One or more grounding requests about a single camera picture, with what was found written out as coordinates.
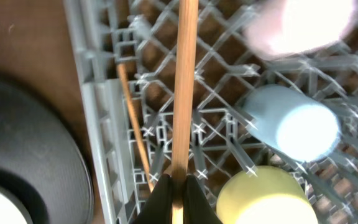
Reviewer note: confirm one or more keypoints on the light blue plastic cup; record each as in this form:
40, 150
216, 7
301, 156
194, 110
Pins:
298, 126

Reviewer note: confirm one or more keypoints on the yellow small plate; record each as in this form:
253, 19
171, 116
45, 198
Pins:
271, 195

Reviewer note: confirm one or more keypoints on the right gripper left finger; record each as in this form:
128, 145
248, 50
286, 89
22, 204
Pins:
158, 208

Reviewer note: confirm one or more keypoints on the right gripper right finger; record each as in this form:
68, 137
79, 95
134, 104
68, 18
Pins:
196, 207

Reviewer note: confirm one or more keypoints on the round black serving tray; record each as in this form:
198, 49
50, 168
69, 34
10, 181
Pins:
40, 162

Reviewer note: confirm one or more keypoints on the wooden chopstick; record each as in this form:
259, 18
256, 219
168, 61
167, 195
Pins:
183, 99
121, 71

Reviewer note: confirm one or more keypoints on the pink plastic cup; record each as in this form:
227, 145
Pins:
283, 28

